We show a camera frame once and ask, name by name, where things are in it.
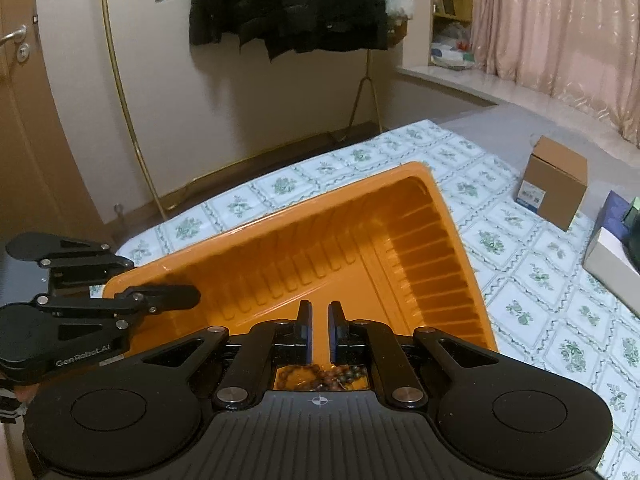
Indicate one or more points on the blue flat box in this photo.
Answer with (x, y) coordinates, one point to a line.
(611, 216)

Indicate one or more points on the glass green humidifier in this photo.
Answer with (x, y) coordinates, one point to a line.
(631, 221)

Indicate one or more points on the green floral tablecloth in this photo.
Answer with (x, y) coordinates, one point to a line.
(544, 307)

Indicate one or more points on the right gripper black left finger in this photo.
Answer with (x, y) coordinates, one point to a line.
(141, 413)

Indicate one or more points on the orange plastic tray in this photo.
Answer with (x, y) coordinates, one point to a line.
(384, 247)

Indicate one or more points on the black hanging jacket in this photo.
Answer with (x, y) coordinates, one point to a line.
(292, 25)

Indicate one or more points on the white flat box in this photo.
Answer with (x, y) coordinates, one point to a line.
(606, 260)

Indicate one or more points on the gold clothes rack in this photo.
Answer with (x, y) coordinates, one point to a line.
(201, 116)

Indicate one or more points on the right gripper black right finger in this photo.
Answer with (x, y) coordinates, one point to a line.
(461, 411)

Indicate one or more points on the wooden door with handle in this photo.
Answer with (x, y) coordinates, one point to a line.
(41, 186)

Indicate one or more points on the wooden bookshelf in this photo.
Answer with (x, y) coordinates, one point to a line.
(451, 45)

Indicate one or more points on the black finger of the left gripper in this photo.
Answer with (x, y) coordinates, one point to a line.
(68, 257)
(60, 328)

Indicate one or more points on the brown cardboard box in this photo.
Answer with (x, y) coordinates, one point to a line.
(554, 182)

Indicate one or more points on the pink curtain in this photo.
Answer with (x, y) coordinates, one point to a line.
(584, 53)

